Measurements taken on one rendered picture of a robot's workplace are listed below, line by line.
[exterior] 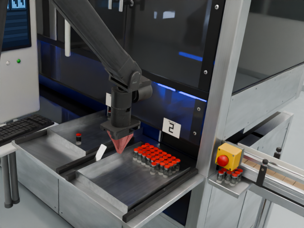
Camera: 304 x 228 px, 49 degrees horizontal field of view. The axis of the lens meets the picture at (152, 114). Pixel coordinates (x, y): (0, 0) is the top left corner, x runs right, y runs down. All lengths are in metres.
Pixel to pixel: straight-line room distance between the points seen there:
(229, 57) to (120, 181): 0.58
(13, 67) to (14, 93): 0.14
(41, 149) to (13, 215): 1.12
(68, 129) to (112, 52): 0.83
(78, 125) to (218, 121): 0.70
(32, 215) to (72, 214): 0.39
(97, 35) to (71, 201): 1.50
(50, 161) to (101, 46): 0.69
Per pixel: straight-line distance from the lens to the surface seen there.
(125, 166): 1.31
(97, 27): 0.74
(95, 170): 1.28
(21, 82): 1.82
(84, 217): 2.07
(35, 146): 1.45
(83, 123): 1.63
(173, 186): 1.21
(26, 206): 2.55
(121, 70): 0.82
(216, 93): 1.18
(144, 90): 0.94
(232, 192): 1.28
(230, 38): 1.13
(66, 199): 2.15
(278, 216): 2.76
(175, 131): 1.32
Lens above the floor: 1.60
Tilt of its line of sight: 24 degrees down
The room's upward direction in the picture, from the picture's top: 6 degrees clockwise
